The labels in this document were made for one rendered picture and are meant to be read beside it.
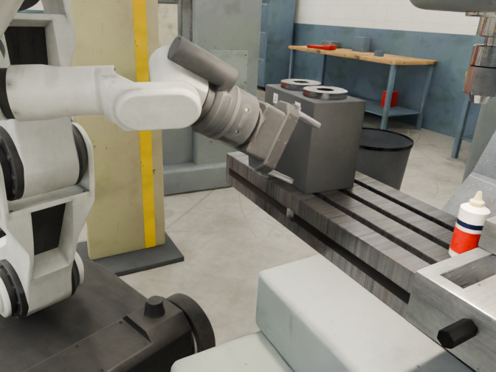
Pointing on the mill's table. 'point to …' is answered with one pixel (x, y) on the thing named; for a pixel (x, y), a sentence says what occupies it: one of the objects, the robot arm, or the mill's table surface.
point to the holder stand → (319, 135)
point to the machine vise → (459, 303)
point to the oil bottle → (469, 226)
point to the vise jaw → (488, 235)
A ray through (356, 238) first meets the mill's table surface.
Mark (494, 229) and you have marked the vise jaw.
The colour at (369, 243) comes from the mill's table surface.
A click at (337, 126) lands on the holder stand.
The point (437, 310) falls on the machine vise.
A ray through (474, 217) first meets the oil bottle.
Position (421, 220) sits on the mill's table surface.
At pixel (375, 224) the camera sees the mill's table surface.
